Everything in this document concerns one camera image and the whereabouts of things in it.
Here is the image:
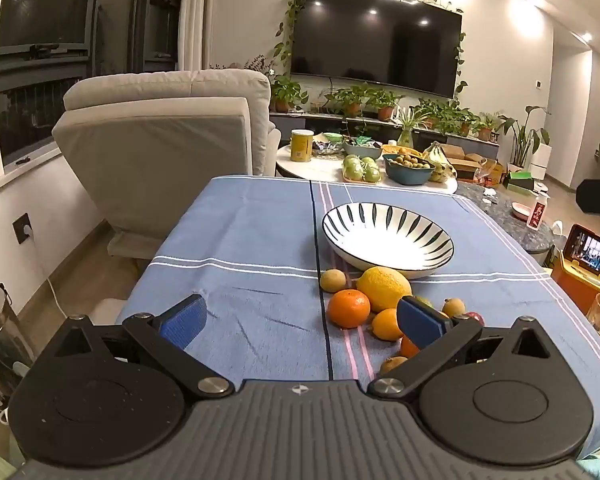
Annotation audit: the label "round white coffee table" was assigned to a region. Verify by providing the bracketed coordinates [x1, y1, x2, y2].
[275, 142, 459, 195]

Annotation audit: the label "white air purifier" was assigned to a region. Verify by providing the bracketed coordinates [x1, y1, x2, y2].
[527, 142, 553, 181]

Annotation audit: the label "small smooth orange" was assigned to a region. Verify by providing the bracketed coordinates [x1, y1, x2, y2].
[371, 308, 406, 342]

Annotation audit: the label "red berry branches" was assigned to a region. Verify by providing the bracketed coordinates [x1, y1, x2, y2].
[242, 52, 277, 77]

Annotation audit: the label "white bottle with red label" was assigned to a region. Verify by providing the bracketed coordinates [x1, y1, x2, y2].
[527, 195, 551, 231]

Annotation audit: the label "black wall socket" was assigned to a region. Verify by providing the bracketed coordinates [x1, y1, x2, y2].
[12, 212, 33, 246]

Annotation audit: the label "beige recliner armchair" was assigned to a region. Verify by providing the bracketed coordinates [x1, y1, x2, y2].
[51, 69, 282, 261]

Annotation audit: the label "wall-mounted black television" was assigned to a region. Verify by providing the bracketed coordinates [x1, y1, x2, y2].
[291, 0, 463, 100]

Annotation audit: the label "grey-green bowl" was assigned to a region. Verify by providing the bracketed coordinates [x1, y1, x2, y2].
[342, 141, 383, 161]

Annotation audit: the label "clear plastic bag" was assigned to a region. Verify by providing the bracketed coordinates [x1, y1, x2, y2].
[475, 159, 506, 186]

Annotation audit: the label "dark blue bowl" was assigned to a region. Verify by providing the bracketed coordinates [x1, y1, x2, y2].
[383, 154, 436, 186]

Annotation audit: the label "yellow banana bunch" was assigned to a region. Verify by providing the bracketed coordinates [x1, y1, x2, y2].
[422, 141, 458, 182]

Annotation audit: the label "glass vase with green plant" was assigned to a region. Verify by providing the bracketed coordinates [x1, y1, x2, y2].
[392, 105, 431, 148]

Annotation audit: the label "white power cable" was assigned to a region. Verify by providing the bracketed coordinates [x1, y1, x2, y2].
[27, 230, 66, 311]

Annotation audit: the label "dark window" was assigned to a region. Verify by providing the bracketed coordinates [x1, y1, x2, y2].
[0, 0, 188, 168]

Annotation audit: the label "potted green plant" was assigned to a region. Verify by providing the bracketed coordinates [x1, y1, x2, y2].
[414, 99, 448, 130]
[365, 89, 405, 122]
[271, 75, 310, 113]
[477, 112, 503, 142]
[445, 105, 481, 137]
[324, 84, 370, 118]

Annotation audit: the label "flat cardboard box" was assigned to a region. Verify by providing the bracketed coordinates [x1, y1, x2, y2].
[450, 154, 486, 173]

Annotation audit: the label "metal trash can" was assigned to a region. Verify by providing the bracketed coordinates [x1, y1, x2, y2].
[0, 284, 37, 396]

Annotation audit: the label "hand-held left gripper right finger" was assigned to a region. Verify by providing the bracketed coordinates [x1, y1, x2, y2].
[367, 296, 551, 401]

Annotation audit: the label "white bowl with dark stripes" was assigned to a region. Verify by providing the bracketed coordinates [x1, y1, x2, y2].
[322, 202, 455, 280]

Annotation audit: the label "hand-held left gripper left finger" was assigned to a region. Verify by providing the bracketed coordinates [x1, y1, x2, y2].
[55, 294, 234, 402]

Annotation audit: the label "white curtain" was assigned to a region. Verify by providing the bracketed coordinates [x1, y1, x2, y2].
[179, 0, 216, 72]

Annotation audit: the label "smartphone with lit screen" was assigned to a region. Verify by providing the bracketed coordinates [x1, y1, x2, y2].
[564, 224, 600, 281]

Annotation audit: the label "blue striped tablecloth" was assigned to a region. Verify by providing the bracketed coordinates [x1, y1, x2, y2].
[87, 175, 600, 461]

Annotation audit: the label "green box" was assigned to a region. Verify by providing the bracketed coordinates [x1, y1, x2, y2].
[507, 171, 536, 193]

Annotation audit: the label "orange wooden box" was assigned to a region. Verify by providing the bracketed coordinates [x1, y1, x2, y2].
[550, 247, 600, 313]

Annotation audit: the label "large yellow lemon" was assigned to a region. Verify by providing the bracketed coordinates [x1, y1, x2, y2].
[356, 266, 413, 313]

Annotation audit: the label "orange foam tray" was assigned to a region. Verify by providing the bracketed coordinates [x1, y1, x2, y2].
[341, 170, 383, 185]

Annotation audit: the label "tall leafy floor plant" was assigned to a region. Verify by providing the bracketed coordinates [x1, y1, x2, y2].
[500, 105, 552, 173]

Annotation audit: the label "yellow can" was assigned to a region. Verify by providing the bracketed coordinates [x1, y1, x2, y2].
[290, 129, 315, 163]

